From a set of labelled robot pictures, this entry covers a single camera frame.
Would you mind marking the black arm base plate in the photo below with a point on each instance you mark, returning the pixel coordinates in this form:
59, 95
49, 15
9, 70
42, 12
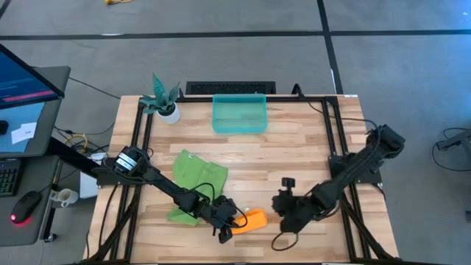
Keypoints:
371, 179
105, 181

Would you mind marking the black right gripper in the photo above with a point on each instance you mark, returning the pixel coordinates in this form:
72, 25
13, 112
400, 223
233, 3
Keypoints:
294, 210

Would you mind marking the black backlit keyboard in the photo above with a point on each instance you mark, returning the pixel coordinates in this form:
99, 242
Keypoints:
9, 180

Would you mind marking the black computer mouse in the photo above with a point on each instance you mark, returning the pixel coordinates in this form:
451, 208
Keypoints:
24, 206

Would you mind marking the grey side desk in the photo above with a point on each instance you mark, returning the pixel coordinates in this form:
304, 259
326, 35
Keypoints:
37, 232

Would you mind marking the white paper note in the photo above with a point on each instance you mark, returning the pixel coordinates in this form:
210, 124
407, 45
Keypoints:
24, 132

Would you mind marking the teal plastic basket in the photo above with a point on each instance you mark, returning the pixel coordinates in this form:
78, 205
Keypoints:
239, 114

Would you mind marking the white table edge label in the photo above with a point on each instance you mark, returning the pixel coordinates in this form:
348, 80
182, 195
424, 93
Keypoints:
350, 96

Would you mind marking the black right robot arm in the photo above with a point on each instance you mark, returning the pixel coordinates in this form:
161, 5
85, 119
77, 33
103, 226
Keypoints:
353, 169

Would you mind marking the small black round object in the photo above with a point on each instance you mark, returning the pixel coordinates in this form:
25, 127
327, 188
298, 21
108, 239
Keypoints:
3, 127

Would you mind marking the green microfiber towel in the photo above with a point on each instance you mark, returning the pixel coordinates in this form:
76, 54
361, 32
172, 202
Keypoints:
198, 173

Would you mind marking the black floor stand leg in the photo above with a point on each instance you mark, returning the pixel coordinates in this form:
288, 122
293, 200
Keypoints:
456, 140

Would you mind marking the white cup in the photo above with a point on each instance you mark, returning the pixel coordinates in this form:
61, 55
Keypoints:
68, 197

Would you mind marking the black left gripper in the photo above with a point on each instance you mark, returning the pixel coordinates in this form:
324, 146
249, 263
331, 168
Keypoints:
221, 215

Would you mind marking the snake plant in white pot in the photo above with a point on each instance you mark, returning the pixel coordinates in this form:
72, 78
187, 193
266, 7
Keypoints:
170, 116

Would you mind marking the black aluminium table frame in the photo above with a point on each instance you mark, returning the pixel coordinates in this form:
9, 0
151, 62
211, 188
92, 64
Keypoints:
198, 99

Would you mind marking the black desk strut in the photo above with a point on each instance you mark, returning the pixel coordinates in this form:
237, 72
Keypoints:
70, 154

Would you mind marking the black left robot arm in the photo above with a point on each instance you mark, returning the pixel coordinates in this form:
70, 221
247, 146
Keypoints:
165, 186

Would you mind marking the orange microfiber towel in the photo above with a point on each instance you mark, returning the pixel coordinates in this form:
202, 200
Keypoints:
254, 221

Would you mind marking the blue-screen computer monitor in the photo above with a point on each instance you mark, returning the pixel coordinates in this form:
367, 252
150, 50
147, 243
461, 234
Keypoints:
22, 84

